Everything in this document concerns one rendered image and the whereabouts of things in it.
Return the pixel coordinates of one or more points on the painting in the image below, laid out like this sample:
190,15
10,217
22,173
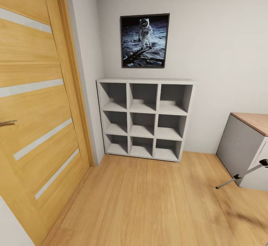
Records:
144,40

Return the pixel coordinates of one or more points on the desk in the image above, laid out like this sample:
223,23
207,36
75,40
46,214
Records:
244,143

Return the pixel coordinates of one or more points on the camera tripod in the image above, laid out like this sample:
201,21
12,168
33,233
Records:
263,162

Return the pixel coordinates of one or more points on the bookcase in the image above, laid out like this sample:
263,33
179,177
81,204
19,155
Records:
165,153

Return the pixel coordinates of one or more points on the door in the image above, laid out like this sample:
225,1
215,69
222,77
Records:
45,145

